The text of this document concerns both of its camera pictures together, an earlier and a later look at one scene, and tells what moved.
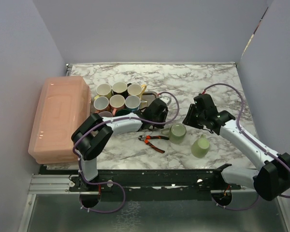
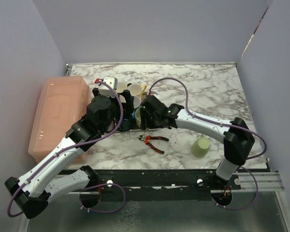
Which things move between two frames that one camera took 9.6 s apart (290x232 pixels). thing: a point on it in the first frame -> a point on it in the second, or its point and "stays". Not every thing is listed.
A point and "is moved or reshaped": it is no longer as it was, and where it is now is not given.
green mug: x=200 y=147 stays
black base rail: x=149 y=184 stays
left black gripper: x=164 y=115 -> x=127 y=107
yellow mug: x=136 y=89 stays
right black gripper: x=188 y=120 -> x=144 y=120
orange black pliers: x=146 y=139 stays
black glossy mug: x=120 y=88 stays
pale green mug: x=177 y=132 is moved or reshaped
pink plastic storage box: x=65 y=103 stays
